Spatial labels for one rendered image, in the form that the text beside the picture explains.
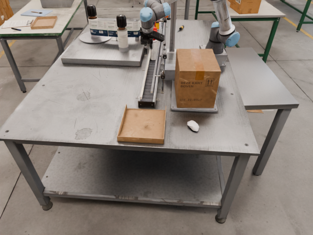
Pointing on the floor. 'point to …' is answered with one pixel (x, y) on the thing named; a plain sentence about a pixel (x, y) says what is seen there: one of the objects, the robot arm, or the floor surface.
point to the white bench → (63, 18)
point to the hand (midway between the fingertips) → (152, 48)
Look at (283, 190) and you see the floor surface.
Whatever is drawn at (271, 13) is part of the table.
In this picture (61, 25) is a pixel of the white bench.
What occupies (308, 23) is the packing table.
